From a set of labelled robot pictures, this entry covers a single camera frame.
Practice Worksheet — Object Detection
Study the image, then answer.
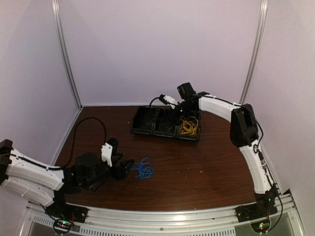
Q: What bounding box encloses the black left camera cable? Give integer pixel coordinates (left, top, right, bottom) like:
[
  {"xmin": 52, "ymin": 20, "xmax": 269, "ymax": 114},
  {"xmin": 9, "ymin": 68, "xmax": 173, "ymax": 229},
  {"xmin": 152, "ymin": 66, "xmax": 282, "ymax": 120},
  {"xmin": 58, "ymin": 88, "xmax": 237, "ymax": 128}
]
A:
[{"xmin": 51, "ymin": 117, "xmax": 108, "ymax": 170}]

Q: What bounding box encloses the black camera cable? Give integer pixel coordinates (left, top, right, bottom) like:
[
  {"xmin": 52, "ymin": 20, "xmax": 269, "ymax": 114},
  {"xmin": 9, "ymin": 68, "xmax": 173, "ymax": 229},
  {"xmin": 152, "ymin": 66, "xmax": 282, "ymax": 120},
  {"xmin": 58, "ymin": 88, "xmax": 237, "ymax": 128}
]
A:
[
  {"xmin": 51, "ymin": 117, "xmax": 108, "ymax": 170},
  {"xmin": 149, "ymin": 97, "xmax": 173, "ymax": 116}
]

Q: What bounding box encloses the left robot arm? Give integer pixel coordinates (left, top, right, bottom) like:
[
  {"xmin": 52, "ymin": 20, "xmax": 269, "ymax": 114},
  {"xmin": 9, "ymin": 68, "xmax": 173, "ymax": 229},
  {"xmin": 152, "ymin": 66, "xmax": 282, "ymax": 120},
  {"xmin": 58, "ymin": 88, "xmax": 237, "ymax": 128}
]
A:
[{"xmin": 0, "ymin": 138, "xmax": 134, "ymax": 218}]

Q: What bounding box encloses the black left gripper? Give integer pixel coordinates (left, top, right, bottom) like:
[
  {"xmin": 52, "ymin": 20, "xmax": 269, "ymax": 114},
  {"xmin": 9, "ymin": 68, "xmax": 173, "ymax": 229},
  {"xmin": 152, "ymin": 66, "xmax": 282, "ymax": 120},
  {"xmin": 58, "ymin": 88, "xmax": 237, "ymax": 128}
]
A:
[{"xmin": 84, "ymin": 152, "xmax": 134, "ymax": 189}]

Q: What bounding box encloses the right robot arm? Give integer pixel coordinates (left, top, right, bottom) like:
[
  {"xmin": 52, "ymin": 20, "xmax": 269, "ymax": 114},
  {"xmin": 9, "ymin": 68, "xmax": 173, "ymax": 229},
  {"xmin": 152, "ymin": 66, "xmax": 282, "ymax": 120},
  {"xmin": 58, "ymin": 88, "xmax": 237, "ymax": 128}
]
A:
[{"xmin": 163, "ymin": 83, "xmax": 278, "ymax": 217}]

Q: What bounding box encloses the blue cable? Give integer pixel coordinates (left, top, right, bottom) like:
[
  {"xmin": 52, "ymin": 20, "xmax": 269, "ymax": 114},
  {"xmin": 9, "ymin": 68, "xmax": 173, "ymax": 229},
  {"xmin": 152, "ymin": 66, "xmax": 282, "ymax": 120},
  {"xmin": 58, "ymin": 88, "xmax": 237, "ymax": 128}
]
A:
[{"xmin": 131, "ymin": 157, "xmax": 156, "ymax": 181}]

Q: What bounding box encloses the black three-compartment bin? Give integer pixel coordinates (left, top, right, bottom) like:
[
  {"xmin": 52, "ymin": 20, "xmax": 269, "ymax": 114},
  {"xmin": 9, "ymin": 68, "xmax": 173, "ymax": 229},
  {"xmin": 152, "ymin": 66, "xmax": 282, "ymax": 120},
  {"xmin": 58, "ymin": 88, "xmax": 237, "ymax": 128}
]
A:
[{"xmin": 130, "ymin": 106, "xmax": 201, "ymax": 142}]

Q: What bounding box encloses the aluminium left corner post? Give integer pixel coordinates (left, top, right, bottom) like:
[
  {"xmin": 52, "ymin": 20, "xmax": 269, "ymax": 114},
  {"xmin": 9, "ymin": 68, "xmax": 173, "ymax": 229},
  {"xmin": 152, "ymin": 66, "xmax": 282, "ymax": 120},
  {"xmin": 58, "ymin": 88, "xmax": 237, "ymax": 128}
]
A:
[{"xmin": 52, "ymin": 0, "xmax": 83, "ymax": 109}]

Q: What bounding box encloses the aluminium right corner post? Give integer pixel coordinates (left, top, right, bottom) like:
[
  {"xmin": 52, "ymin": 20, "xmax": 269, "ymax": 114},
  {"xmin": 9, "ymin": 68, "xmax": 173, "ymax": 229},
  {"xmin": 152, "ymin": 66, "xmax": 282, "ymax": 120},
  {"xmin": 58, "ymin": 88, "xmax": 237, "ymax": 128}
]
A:
[{"xmin": 239, "ymin": 0, "xmax": 269, "ymax": 104}]

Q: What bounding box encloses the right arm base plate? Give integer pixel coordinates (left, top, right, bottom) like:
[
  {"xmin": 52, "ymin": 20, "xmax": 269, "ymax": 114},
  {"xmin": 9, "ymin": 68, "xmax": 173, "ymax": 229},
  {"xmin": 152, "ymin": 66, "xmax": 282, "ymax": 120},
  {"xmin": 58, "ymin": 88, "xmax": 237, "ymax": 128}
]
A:
[{"xmin": 235, "ymin": 200, "xmax": 278, "ymax": 222}]

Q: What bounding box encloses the aluminium front rail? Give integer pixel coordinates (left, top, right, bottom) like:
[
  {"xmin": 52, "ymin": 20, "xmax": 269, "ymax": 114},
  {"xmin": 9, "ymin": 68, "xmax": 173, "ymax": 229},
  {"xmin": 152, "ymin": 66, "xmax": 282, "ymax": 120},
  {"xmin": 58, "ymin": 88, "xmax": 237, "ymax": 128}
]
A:
[{"xmin": 23, "ymin": 189, "xmax": 303, "ymax": 236}]

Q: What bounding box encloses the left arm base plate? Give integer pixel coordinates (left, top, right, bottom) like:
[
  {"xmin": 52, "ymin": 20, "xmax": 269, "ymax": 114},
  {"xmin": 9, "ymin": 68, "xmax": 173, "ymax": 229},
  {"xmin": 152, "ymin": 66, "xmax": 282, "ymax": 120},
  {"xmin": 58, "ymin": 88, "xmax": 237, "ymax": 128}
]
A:
[{"xmin": 45, "ymin": 204, "xmax": 88, "ymax": 223}]

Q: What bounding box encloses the aluminium corner post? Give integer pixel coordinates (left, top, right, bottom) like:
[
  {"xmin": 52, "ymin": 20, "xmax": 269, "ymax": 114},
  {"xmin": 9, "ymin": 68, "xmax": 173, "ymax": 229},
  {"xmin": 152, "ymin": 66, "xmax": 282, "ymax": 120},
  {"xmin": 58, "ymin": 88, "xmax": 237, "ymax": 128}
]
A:
[
  {"xmin": 239, "ymin": 0, "xmax": 269, "ymax": 104},
  {"xmin": 52, "ymin": 0, "xmax": 83, "ymax": 109}
]

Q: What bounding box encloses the black right camera cable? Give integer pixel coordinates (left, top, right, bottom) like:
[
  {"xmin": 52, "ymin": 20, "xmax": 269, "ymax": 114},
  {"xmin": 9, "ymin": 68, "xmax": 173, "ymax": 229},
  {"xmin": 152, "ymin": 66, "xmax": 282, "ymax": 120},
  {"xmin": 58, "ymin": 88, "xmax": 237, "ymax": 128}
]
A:
[{"xmin": 149, "ymin": 97, "xmax": 173, "ymax": 116}]

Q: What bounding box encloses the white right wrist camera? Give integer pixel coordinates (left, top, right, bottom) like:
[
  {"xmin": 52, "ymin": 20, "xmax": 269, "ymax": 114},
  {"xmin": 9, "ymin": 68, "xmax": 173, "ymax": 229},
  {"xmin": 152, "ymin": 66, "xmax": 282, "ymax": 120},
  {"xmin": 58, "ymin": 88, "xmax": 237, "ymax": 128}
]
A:
[{"xmin": 158, "ymin": 94, "xmax": 179, "ymax": 109}]

